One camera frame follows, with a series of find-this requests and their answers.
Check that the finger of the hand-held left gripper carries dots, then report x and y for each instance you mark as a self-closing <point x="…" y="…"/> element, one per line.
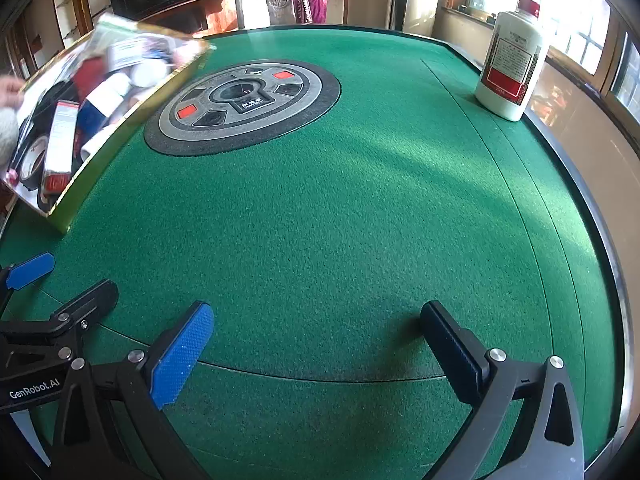
<point x="85" y="305"/>
<point x="30" y="270"/>

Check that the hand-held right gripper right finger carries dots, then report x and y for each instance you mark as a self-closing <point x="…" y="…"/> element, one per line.
<point x="450" y="345"/>

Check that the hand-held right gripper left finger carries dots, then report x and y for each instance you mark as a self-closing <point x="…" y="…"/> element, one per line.
<point x="182" y="355"/>

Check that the gold-rimmed white box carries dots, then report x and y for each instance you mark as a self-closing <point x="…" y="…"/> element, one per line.
<point x="125" y="130"/>

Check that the black tape roll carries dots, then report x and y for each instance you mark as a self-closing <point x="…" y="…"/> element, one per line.
<point x="27" y="165"/>

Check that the long red white box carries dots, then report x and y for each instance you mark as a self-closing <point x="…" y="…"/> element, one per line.
<point x="60" y="140"/>

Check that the round table control panel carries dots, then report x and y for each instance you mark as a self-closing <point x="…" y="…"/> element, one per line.
<point x="175" y="125"/>

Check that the white bottle with red cap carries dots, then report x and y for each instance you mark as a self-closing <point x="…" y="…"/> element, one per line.
<point x="510" y="75"/>

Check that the wooden framed window row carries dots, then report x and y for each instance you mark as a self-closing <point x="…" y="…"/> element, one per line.
<point x="590" y="35"/>

